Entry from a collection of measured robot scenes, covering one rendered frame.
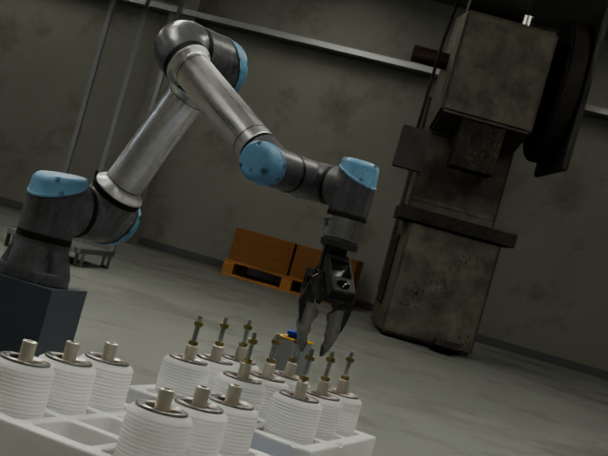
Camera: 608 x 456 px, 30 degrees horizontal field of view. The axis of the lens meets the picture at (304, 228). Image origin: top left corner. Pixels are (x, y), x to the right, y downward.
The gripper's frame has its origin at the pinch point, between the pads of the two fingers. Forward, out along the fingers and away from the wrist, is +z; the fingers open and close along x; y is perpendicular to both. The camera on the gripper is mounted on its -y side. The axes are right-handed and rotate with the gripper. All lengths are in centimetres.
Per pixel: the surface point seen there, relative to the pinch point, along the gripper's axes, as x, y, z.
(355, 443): -16.2, 10.1, 17.1
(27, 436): 48, -41, 18
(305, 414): -0.7, -4.1, 11.7
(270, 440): 4.7, -5.4, 17.3
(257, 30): -127, 983, -217
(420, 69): -286, 904, -217
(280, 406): 3.7, -2.3, 11.6
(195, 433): 24.4, -38.2, 12.8
